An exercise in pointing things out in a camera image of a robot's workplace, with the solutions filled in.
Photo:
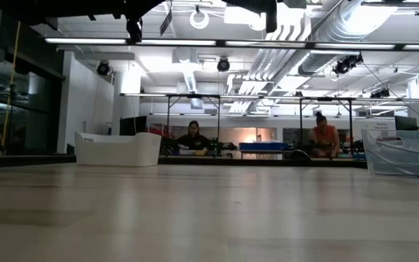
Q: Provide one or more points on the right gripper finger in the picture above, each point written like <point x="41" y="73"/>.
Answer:
<point x="271" y="22"/>

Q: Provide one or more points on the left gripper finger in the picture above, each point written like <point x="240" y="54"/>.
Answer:
<point x="135" y="31"/>

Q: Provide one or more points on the white plastic bin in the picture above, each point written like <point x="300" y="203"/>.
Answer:
<point x="118" y="151"/>

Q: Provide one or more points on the clear plastic container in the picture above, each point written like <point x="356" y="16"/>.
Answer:
<point x="402" y="160"/>

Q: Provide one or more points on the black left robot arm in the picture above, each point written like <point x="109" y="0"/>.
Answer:
<point x="24" y="7"/>

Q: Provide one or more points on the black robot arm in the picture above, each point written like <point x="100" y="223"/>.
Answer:
<point x="215" y="145"/>

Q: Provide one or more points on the long linear light fixture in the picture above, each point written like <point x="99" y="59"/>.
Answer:
<point x="175" y="42"/>

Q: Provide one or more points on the black round spotlight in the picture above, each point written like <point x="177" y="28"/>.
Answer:
<point x="346" y="65"/>
<point x="378" y="94"/>
<point x="103" y="68"/>
<point x="223" y="64"/>

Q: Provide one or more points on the black monitor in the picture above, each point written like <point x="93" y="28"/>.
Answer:
<point x="405" y="123"/>
<point x="133" y="125"/>

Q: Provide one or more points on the person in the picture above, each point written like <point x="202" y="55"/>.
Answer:
<point x="194" y="140"/>
<point x="325" y="138"/>

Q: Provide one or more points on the blue storage bin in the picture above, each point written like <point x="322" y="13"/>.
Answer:
<point x="264" y="146"/>

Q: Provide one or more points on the black metal gantry frame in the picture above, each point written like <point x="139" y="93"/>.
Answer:
<point x="195" y="96"/>
<point x="326" y="98"/>

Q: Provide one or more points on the black aluminium frame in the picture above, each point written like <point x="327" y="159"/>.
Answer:
<point x="267" y="162"/>

